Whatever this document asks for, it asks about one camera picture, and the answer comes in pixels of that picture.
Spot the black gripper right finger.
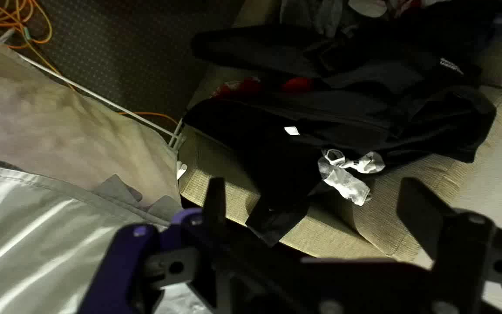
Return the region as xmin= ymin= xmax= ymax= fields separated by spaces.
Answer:
xmin=395 ymin=177 xmax=496 ymax=283

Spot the grey cloth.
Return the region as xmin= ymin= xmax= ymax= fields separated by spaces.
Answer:
xmin=0 ymin=161 xmax=196 ymax=314

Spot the white table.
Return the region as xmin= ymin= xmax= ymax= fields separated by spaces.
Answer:
xmin=0 ymin=28 xmax=184 ymax=220

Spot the red item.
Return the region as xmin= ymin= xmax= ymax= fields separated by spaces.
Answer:
xmin=212 ymin=74 xmax=317 ymax=100

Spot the beige sofa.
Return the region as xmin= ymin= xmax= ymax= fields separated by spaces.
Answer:
xmin=176 ymin=0 xmax=502 ymax=273

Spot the white crumpled cloth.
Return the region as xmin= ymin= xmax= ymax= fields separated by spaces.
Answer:
xmin=315 ymin=147 xmax=386 ymax=210

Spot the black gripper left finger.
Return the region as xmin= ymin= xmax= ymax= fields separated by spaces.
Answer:
xmin=200 ymin=177 xmax=230 ymax=231

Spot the white drying rack frame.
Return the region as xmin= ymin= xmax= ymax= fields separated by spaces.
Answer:
xmin=0 ymin=28 xmax=188 ymax=150

